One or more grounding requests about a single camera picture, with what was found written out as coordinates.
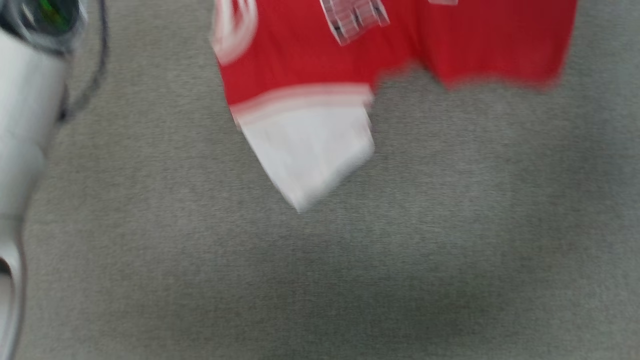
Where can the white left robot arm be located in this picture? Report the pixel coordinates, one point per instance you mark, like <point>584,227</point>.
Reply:
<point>11,235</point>

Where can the red and white garment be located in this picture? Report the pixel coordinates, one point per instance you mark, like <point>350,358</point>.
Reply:
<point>300,55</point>

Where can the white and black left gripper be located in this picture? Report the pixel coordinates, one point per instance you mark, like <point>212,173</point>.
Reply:
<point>25,110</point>

